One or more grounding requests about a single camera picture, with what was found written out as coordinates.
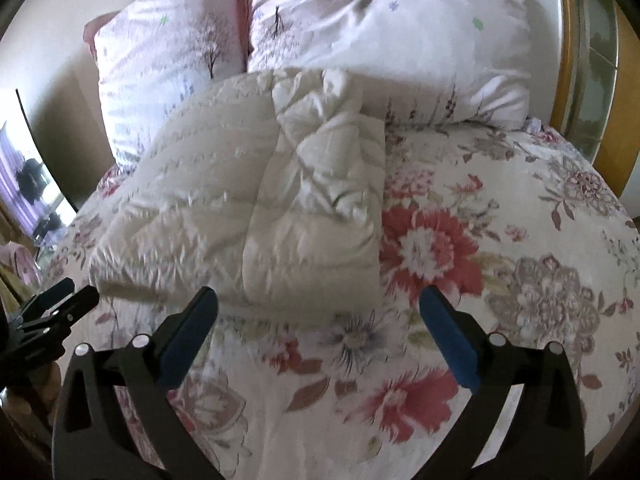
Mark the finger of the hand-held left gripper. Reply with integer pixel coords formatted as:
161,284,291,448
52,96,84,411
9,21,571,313
15,277,76,322
25,286,101,334

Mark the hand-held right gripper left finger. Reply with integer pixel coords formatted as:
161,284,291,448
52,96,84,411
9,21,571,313
51,286,219,480

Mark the small pink tree-print pillow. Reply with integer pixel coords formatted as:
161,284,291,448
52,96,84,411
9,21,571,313
82,0,251,173

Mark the large pink tree-print pillow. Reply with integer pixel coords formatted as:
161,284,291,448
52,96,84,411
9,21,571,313
245,0,532,131

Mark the cream quilted blanket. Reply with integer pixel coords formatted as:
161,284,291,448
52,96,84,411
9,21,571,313
89,67,387,318

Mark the pink cloth pile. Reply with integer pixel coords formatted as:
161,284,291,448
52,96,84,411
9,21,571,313
0,242,45,307

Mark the dark framed mirror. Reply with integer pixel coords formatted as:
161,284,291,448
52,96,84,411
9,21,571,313
0,89,78,248

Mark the floral bed sheet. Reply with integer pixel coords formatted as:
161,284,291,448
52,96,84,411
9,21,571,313
37,122,640,480

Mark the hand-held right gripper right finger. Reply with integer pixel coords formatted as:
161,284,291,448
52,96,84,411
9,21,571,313
419,286,586,480

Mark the wooden bed headboard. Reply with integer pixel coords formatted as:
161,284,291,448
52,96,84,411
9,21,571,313
455,0,640,221

